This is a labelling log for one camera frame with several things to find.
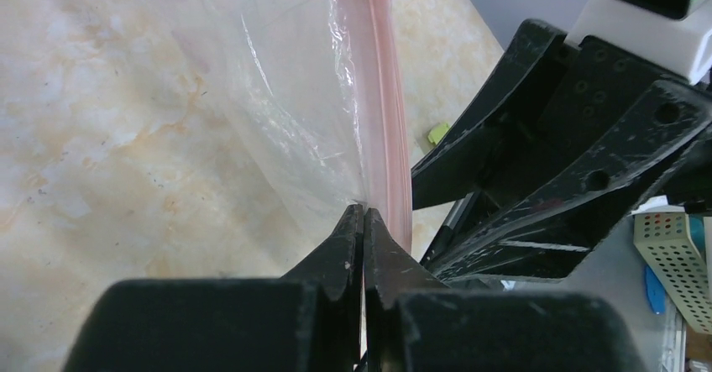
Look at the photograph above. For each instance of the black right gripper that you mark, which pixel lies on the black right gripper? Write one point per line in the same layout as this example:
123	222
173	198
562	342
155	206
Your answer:
566	142

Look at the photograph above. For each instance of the light green block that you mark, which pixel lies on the light green block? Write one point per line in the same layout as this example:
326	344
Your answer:
437	133

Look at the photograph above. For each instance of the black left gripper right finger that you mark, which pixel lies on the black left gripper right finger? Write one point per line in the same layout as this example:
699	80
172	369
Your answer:
414	322

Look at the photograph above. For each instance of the perforated metal box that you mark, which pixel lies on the perforated metal box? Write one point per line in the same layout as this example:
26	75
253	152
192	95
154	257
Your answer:
664	241

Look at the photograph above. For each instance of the clear zip top bag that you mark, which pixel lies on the clear zip top bag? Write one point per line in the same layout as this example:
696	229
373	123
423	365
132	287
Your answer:
313	88

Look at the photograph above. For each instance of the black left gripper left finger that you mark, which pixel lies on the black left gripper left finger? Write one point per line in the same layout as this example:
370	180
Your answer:
306	320

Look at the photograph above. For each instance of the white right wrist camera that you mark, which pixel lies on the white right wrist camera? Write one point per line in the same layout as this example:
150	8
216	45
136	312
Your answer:
674	34

